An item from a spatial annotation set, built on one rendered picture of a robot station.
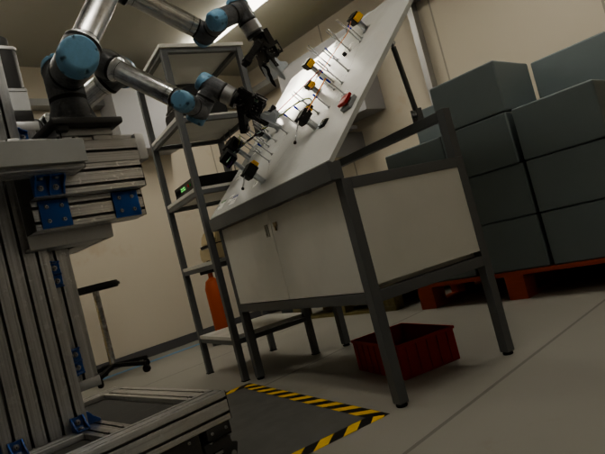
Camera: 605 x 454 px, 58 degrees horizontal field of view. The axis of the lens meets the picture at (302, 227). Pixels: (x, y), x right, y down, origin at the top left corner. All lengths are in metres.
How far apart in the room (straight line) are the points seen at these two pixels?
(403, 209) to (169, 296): 3.62
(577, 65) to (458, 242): 1.80
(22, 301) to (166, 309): 3.47
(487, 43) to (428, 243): 2.82
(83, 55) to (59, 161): 0.34
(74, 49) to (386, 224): 1.14
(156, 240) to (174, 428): 3.72
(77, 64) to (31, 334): 0.83
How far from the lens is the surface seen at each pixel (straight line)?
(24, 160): 1.64
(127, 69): 2.17
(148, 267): 5.26
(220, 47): 3.30
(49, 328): 1.91
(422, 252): 2.03
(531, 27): 4.53
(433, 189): 2.12
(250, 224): 2.54
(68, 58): 1.80
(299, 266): 2.22
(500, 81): 3.36
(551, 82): 3.73
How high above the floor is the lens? 0.61
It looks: 2 degrees up
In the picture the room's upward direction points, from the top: 14 degrees counter-clockwise
